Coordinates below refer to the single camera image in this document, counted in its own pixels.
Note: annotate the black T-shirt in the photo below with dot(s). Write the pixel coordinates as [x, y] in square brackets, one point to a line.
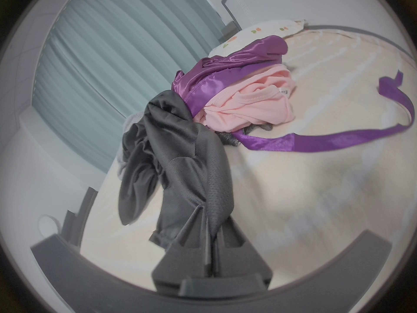
[182, 161]

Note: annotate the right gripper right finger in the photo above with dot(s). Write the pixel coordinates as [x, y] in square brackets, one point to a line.
[241, 262]

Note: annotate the black chest of drawers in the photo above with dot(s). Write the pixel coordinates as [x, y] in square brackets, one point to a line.
[91, 204]

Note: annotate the white printed pillow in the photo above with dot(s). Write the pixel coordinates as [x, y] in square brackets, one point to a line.
[247, 33]

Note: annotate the pink garment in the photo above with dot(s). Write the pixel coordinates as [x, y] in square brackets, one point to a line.
[260, 109]

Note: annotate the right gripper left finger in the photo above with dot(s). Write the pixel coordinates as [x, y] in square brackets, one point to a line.
[182, 262]

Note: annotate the grey bedside table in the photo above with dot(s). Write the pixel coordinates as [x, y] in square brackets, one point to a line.
[232, 28]

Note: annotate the purple satin garment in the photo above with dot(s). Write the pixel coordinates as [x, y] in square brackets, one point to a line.
[211, 83]

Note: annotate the blue-green curtain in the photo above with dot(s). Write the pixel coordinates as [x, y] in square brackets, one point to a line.
[114, 44]

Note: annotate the bed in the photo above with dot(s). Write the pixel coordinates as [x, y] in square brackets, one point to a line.
[309, 191]

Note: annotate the small black garment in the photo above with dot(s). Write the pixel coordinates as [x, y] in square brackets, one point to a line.
[228, 139]

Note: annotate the grey knit garment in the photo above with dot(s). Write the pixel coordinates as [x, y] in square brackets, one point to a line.
[121, 165]

